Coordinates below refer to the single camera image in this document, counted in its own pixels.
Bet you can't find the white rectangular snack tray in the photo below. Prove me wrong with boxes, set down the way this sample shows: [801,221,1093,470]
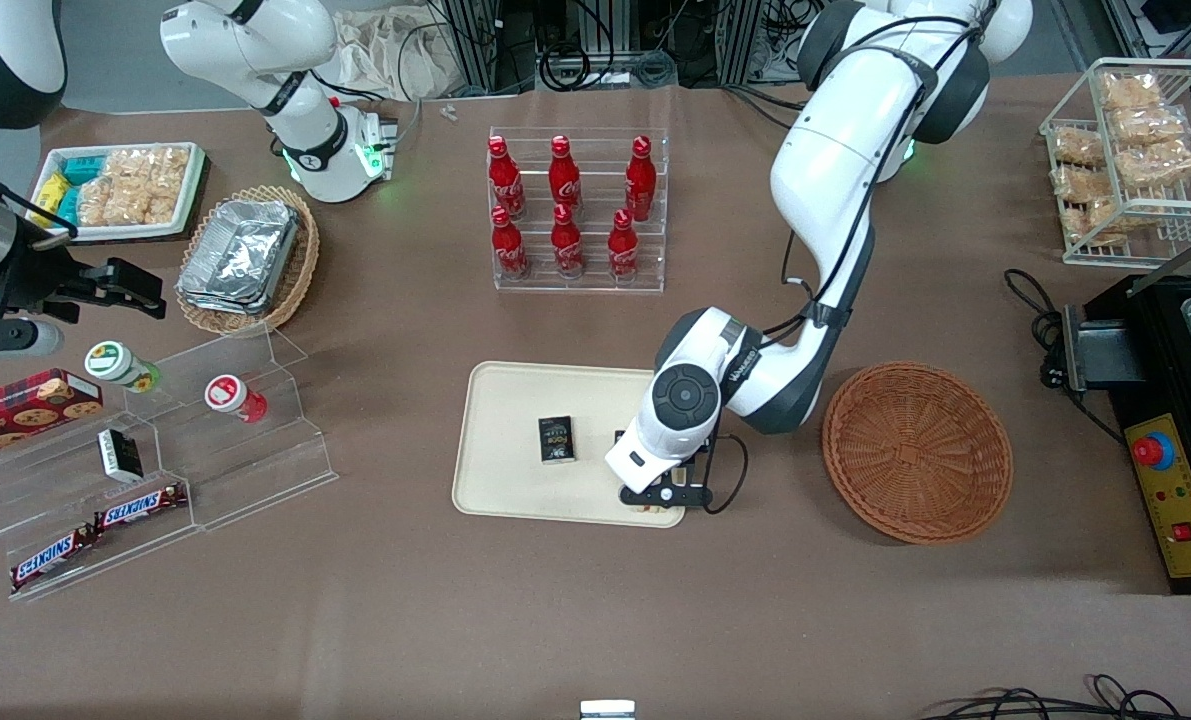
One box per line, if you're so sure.
[29,142,208,243]

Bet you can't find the red lid drink bottle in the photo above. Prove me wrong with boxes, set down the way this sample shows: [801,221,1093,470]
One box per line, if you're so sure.
[204,374,269,425]

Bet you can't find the clear rice cracker pack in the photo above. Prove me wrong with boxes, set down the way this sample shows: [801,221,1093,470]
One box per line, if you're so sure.
[77,180,116,227]
[150,146,192,191]
[113,183,180,227]
[103,148,154,186]

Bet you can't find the clear fried snack bag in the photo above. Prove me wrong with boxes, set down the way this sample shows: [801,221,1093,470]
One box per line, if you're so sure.
[1115,140,1191,191]
[1052,165,1116,206]
[1100,72,1166,113]
[1070,198,1156,246]
[1107,106,1191,147]
[1050,128,1106,169]

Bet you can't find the stacked aluminium foil containers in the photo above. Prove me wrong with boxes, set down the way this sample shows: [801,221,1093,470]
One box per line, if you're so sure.
[176,199,302,317]

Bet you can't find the clear acrylic bottle rack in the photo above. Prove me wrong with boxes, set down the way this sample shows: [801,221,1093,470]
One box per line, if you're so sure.
[488,127,671,294]

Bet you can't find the black and white small box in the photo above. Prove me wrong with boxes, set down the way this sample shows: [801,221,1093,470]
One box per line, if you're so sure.
[97,428,145,485]

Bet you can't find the yellow control panel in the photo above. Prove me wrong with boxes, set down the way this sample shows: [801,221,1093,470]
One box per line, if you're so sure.
[1125,415,1191,581]

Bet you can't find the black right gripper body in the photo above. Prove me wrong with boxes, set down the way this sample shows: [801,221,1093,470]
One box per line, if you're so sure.
[0,225,88,325]

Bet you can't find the black cable bundle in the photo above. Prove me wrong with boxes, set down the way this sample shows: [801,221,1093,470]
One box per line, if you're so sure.
[920,674,1191,720]

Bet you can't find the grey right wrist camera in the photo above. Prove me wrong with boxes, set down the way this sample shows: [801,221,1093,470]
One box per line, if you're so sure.
[0,318,64,361]

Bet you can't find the aluminium frame with cables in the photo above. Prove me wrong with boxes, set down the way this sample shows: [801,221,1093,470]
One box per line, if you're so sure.
[440,0,836,96]

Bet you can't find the white wire basket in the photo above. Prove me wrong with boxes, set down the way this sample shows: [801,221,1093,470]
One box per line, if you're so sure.
[1040,58,1191,269]

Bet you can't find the beige plastic tray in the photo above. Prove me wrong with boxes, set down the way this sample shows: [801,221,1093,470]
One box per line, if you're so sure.
[452,361,690,529]

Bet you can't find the light oval wicker basket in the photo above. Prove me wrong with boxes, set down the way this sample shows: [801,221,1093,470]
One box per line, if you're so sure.
[175,185,321,337]

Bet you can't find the beige cloth bag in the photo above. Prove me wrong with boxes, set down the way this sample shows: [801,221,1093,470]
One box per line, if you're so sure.
[333,8,468,103]

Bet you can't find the black machine power cable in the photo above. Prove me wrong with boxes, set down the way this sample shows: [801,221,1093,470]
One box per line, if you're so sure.
[1003,268,1126,441]

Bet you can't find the green lid drink bottle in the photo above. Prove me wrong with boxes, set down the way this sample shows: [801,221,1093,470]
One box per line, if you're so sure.
[85,340,163,394]

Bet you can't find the red cola bottle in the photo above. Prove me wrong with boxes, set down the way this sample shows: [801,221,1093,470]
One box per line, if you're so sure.
[488,137,527,221]
[491,207,531,281]
[608,209,641,281]
[625,136,658,223]
[549,136,583,217]
[551,205,586,278]

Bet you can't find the brown round wicker basket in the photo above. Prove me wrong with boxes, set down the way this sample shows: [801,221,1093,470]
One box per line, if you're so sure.
[821,361,1014,545]

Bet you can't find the brown snickers bar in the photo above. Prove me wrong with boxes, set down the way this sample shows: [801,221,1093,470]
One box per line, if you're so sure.
[9,525,99,592]
[94,483,189,532]

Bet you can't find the clear acrylic step shelf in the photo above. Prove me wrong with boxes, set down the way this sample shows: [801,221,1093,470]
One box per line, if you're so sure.
[0,325,339,602]

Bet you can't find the red emergency stop button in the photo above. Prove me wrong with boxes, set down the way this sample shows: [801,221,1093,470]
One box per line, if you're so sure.
[1132,434,1176,473]

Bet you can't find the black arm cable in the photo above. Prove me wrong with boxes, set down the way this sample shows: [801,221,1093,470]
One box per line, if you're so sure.
[703,0,996,516]

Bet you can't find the red cookie box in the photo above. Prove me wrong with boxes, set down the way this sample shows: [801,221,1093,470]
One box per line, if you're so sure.
[0,369,105,464]

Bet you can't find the black sealing machine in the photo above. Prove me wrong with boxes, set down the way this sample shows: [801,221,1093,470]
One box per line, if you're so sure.
[1040,272,1191,597]

